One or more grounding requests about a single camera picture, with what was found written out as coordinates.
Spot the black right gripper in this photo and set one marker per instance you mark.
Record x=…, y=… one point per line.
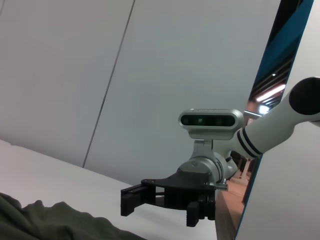
x=180, y=190

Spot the dark green printed t-shirt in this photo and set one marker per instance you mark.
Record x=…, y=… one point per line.
x=50, y=225

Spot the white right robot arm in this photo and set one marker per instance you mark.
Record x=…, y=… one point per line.
x=270, y=130

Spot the white teal-edged partition panel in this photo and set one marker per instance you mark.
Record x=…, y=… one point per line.
x=287, y=200

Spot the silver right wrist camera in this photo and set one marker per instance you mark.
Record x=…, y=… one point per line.
x=210, y=121

